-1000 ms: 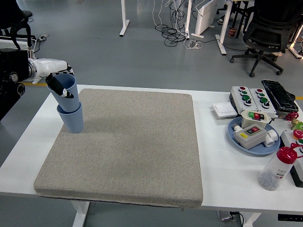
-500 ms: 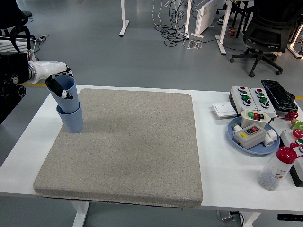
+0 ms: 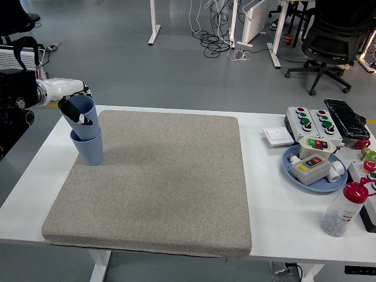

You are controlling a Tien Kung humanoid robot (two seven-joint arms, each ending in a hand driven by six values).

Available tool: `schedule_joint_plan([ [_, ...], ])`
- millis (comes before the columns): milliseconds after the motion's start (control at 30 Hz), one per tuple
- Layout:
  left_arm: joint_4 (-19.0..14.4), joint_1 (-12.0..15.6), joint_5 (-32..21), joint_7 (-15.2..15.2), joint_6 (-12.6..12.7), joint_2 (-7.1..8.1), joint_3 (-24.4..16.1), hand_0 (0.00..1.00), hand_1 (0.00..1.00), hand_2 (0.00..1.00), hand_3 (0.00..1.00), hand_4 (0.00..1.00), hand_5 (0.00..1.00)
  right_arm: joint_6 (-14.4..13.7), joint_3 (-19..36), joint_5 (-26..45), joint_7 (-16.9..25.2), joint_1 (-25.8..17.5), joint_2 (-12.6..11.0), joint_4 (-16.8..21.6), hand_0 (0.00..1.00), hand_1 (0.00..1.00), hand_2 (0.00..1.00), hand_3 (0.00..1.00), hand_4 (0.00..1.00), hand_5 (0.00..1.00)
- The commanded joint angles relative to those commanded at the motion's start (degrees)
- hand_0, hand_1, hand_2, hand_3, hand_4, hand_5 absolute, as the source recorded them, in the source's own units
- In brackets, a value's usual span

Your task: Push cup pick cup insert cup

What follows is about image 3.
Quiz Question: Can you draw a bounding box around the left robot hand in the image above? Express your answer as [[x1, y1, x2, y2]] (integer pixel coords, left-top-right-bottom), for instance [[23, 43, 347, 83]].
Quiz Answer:
[[41, 78, 95, 126]]

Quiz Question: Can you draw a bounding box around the blue ribbed cup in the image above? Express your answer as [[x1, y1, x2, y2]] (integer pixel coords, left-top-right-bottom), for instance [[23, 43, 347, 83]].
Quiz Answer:
[[60, 96, 101, 141], [70, 127, 104, 166]]

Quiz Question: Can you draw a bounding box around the grey-brown mat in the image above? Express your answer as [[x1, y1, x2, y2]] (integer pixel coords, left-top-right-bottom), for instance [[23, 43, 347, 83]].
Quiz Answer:
[[41, 110, 253, 259]]

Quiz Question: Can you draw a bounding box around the white table leg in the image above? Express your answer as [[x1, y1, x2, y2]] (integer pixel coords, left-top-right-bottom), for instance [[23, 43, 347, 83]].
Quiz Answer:
[[302, 263, 325, 282], [89, 249, 112, 282]]

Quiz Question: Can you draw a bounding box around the white four-button control box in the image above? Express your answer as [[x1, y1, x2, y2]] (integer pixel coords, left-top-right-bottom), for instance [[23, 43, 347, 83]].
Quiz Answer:
[[286, 106, 320, 142], [307, 109, 343, 147]]

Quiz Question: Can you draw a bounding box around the black mesh office chair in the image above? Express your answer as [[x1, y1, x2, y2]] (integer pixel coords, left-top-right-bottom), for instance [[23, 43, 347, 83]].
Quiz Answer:
[[284, 0, 376, 96]]

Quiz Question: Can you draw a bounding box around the blue plate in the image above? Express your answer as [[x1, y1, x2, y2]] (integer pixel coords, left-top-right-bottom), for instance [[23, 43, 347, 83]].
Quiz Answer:
[[282, 146, 348, 194]]

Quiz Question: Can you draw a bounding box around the black plastic tray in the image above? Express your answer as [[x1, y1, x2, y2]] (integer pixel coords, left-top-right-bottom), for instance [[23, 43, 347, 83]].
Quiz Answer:
[[324, 98, 371, 139]]

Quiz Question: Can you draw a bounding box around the white plastic pipe fitting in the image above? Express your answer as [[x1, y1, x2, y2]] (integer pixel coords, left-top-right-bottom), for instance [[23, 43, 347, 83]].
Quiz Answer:
[[327, 160, 345, 183]]

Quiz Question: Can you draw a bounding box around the clear bottle with red cap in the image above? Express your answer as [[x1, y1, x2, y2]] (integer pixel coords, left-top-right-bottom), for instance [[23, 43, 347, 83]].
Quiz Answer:
[[320, 179, 371, 237]]

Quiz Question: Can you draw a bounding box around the white emergency stop button box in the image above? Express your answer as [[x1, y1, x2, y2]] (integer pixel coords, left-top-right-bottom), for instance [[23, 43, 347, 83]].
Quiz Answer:
[[347, 160, 376, 233]]

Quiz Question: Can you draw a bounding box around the black table height control panel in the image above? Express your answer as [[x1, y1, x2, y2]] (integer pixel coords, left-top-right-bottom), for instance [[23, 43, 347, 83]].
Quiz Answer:
[[344, 266, 376, 274]]

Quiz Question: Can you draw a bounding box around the white panel heater with handle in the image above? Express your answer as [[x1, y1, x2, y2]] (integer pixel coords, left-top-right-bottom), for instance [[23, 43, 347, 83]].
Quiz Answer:
[[0, 45, 56, 106]]

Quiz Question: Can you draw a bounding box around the white hanging cable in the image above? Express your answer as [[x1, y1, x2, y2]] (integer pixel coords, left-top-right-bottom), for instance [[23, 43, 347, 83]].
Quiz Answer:
[[187, 0, 203, 33]]

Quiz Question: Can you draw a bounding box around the black floor cable bundle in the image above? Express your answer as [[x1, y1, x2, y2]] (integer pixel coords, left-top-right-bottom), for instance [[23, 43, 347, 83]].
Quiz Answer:
[[192, 0, 236, 58]]

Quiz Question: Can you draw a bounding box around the white cable with power strip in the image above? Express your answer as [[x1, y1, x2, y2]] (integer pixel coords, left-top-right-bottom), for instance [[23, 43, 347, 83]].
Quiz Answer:
[[227, 48, 252, 62]]

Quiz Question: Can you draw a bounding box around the white wall switch plate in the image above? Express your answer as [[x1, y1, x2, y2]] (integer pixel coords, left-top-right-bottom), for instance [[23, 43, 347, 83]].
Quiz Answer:
[[262, 126, 294, 147]]

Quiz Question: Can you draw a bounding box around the white green-red button switch box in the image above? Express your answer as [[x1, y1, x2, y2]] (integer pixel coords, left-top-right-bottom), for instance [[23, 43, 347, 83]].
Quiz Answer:
[[298, 136, 340, 161]]

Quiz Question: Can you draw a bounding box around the grey red-black button switch box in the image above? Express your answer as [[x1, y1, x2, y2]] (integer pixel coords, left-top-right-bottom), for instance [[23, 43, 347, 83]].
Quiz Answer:
[[290, 155, 331, 186]]

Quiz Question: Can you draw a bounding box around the brass valve with red handle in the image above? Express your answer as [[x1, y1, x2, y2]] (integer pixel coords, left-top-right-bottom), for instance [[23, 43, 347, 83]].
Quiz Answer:
[[354, 139, 372, 161]]

